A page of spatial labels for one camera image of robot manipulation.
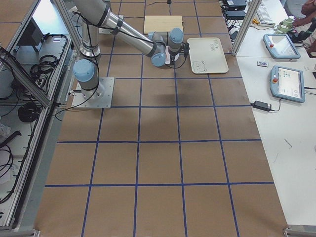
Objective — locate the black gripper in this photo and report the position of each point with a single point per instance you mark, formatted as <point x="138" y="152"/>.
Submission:
<point x="172" y="58"/>

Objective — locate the cream bear tray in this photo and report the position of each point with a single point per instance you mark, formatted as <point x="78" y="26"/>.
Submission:
<point x="207" y="56"/>

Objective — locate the white round plate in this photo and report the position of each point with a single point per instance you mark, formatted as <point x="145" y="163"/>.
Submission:
<point x="168" y="55"/>

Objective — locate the bamboo cutting board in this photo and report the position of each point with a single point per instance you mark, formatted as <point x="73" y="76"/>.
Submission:
<point x="162" y="23"/>

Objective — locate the gold cylinder tool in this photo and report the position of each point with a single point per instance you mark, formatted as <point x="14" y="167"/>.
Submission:
<point x="255" y="21"/>

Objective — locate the white keyboard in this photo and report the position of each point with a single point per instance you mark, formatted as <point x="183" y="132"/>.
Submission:
<point x="263" y="17"/>

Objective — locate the black power adapter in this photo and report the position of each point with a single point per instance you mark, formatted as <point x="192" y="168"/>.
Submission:
<point x="262" y="106"/>

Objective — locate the far teach pendant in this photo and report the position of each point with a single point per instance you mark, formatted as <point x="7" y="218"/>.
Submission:
<point x="280" y="46"/>

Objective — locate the teach pendant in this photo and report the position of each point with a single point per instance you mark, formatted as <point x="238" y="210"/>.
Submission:
<point x="280" y="46"/>
<point x="287" y="83"/>

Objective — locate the near teach pendant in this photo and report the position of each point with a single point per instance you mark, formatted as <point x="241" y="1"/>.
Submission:
<point x="287" y="83"/>

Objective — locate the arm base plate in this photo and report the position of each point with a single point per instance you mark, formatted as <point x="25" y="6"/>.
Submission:
<point x="95" y="99"/>

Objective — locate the aluminium frame post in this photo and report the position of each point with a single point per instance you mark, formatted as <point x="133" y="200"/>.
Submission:
<point x="251" y="11"/>

